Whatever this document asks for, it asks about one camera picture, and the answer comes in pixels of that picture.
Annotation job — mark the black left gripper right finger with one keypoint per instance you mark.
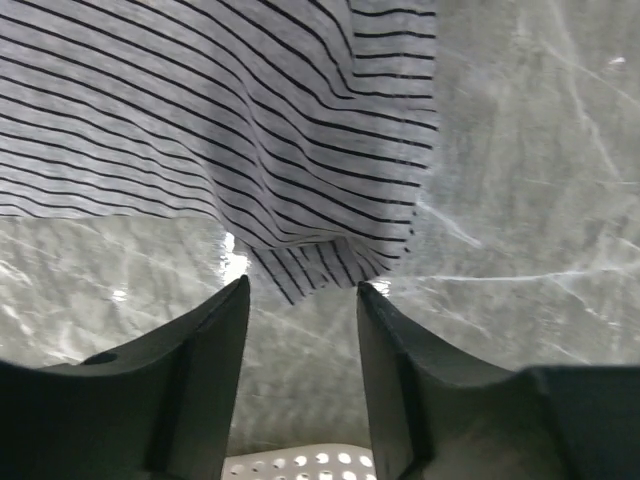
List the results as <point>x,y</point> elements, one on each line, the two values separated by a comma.
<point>437,412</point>

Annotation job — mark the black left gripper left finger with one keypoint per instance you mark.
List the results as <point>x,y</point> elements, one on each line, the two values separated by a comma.
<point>157,407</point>

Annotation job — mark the grey striped boxer underwear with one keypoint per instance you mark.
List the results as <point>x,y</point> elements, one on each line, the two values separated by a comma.
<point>305,128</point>

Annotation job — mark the white perforated laundry basket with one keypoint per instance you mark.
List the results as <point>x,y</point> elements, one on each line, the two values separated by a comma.
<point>309,462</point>

